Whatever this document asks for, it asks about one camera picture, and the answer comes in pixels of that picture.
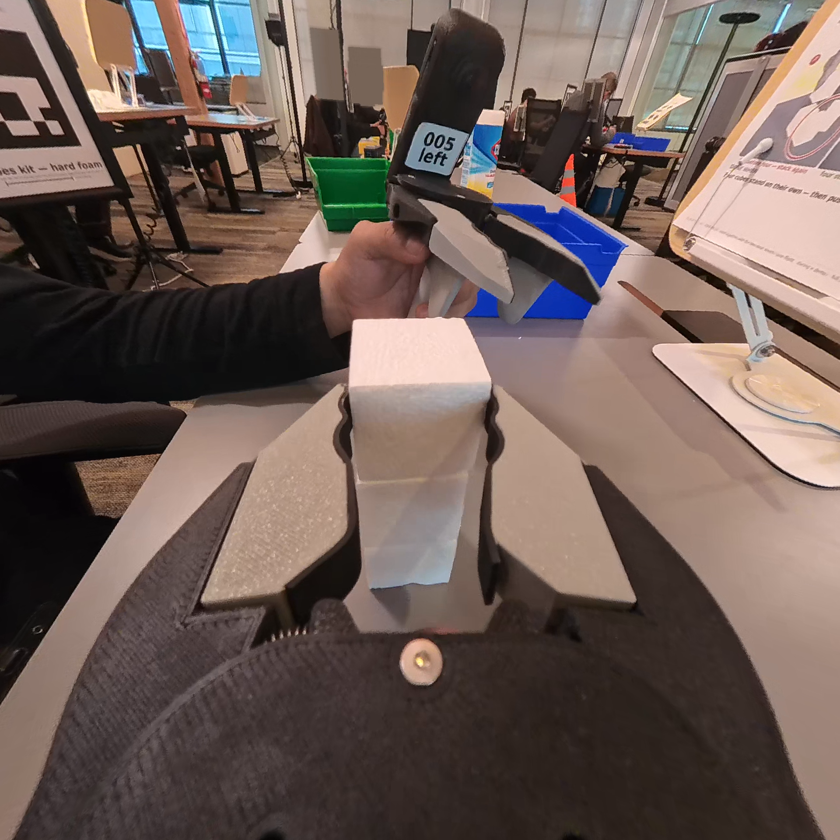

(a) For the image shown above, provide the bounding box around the black chair armrest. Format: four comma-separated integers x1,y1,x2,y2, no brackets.
0,400,188,460

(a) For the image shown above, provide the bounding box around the wooden top desk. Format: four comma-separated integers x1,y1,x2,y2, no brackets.
98,108,224,257
187,115,280,214
581,144,685,231

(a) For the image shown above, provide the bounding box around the black floor lamp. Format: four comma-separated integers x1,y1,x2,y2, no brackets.
718,12,762,132

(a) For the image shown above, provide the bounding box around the black office chair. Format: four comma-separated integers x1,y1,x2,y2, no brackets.
532,98,592,191

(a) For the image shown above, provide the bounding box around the person's left forearm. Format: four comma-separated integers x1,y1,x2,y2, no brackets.
0,262,352,404

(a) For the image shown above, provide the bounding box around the cleaning wipes container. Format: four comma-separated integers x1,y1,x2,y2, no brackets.
459,109,506,200

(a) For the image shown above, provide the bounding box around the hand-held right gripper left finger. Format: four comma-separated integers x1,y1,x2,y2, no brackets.
200,382,363,608

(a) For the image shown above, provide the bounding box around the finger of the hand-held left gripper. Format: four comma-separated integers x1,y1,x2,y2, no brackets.
482,206,602,324
427,198,515,317

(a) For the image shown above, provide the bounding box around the black easel tripod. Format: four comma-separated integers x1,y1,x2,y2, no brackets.
0,190,211,293

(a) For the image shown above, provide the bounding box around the framed black-white marker sign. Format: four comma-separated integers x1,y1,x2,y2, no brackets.
0,0,132,204

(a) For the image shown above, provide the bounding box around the white-based document stand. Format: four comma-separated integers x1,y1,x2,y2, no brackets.
653,0,840,488

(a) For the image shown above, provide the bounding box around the person's left hand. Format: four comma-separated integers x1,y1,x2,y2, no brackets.
319,220,483,339

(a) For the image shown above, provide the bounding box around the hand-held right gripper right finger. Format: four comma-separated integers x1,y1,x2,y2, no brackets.
478,384,636,605

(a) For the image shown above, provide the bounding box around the black light stand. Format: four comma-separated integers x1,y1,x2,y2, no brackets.
266,0,312,191

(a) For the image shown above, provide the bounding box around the green plastic bin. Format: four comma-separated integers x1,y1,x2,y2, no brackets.
306,156,391,232

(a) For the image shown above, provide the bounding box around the printed instruction sheet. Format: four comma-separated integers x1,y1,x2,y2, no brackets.
676,10,840,299

